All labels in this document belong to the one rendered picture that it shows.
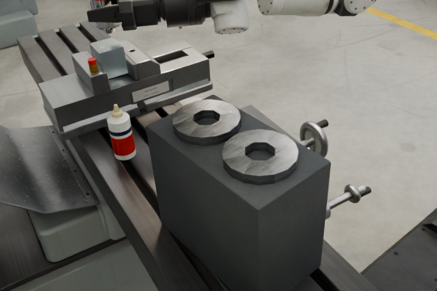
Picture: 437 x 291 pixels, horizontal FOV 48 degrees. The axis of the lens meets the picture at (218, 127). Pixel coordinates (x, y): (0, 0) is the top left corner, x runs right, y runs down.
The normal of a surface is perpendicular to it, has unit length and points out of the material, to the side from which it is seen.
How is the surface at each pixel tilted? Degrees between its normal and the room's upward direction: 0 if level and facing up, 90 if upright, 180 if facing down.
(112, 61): 90
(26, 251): 0
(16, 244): 0
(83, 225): 90
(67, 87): 0
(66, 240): 90
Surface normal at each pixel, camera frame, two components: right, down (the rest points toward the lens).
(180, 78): 0.51, 0.47
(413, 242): -0.05, -0.82
